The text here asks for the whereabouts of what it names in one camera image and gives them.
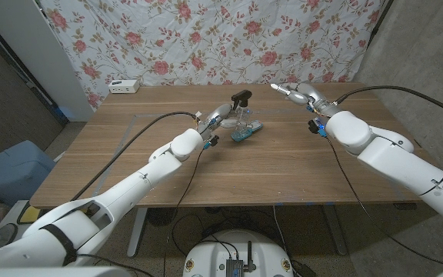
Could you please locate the white partition board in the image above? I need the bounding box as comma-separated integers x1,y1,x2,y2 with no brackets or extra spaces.
0,0,95,123

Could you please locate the yellow black floor pad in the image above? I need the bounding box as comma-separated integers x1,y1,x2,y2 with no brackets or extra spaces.
16,203,42,225

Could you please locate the floral backdrop cloth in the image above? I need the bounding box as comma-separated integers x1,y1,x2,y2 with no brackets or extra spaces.
38,0,386,111

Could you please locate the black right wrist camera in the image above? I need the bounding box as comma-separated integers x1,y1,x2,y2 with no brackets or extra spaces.
308,118,328,139

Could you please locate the clear plastic bottle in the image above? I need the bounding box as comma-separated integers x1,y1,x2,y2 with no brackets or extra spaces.
231,105,253,132

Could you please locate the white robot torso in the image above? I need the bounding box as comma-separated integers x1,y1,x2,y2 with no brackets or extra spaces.
182,229,295,277

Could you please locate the white power strip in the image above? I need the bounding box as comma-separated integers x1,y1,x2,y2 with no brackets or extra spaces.
108,78,141,95

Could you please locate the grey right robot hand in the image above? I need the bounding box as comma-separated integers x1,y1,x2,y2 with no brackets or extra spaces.
270,82,341,118

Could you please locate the grey floor cable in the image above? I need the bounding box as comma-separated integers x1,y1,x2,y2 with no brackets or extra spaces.
272,205,288,249

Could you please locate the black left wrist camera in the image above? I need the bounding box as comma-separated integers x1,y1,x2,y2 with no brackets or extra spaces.
202,134,220,151

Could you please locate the black trigger spray cap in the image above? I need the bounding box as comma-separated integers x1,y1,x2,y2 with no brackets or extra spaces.
231,89,253,111

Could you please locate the white table leg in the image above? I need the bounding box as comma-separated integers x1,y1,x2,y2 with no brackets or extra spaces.
127,207,148,259

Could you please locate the black round floor fan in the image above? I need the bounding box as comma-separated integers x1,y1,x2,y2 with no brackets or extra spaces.
146,207,178,227

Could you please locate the blue storage bin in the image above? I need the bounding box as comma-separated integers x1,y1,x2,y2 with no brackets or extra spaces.
0,139,56,207

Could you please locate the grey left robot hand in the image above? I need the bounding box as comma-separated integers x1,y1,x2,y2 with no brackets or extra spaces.
197,102,253,135

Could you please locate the thin black left wrist cable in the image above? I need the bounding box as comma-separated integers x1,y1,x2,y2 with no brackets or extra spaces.
162,145,209,277

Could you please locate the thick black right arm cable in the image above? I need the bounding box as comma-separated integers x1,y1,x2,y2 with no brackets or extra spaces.
335,85,443,124

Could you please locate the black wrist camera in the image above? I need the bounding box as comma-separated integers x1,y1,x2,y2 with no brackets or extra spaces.
202,134,220,151
308,118,328,139

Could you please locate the teal toy phone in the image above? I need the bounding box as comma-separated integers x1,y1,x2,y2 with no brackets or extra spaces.
230,119,265,142

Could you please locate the grey table leg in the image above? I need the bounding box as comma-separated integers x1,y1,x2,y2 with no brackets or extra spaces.
323,203,348,257

